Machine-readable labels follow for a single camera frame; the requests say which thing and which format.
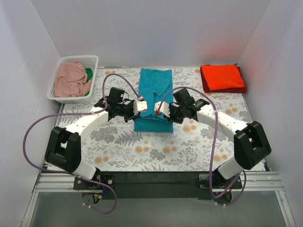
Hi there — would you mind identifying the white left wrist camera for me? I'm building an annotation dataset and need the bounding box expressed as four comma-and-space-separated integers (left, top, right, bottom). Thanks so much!
133, 100, 148, 115

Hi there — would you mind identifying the pink crumpled garment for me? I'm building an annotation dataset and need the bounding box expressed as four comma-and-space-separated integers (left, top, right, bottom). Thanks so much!
54, 61, 87, 97

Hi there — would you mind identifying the folded orange t-shirt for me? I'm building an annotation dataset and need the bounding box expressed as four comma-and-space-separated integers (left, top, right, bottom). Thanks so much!
200, 64, 245, 91

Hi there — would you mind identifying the aluminium frame rail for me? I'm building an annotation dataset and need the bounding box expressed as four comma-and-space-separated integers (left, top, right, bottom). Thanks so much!
34, 171, 285, 192

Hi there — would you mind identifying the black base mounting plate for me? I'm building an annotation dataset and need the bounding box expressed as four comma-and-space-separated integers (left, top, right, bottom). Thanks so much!
73, 170, 242, 201

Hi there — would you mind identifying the floral patterned table mat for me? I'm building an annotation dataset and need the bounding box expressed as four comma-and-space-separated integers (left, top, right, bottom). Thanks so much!
60, 68, 251, 171

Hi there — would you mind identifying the green garment in basket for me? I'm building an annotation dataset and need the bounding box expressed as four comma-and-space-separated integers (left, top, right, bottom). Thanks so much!
84, 68, 93, 96

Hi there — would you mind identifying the white plastic laundry basket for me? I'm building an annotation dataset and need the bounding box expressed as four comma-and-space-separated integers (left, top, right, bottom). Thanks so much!
47, 55, 98, 104

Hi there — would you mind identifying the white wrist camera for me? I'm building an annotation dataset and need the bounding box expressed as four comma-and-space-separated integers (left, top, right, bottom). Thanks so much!
154, 102, 170, 117
133, 100, 148, 115

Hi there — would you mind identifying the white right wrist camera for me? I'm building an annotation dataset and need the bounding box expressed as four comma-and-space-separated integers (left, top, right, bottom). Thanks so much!
154, 102, 170, 117

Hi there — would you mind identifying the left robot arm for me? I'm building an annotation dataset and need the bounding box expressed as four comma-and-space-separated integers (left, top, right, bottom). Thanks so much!
45, 87, 140, 189

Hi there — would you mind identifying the folded dark red t-shirt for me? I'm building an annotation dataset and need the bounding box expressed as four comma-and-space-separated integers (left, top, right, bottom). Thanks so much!
203, 65, 247, 94

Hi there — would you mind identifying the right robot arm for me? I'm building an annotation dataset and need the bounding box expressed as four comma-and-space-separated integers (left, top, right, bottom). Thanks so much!
165, 87, 272, 188

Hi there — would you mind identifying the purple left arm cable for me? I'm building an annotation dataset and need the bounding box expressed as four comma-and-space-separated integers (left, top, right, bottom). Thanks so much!
22, 73, 145, 215

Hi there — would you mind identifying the teal t-shirt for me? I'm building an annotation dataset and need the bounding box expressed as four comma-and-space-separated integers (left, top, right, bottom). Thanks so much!
134, 69, 173, 133

